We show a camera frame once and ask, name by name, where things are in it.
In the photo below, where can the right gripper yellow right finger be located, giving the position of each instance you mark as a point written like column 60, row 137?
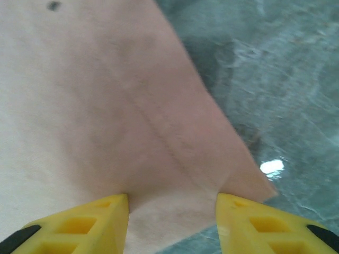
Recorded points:
column 265, row 227

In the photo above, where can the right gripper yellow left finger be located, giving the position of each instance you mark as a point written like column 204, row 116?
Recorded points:
column 79, row 227

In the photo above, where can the pink t-shirt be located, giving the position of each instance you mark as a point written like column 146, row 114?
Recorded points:
column 106, row 105

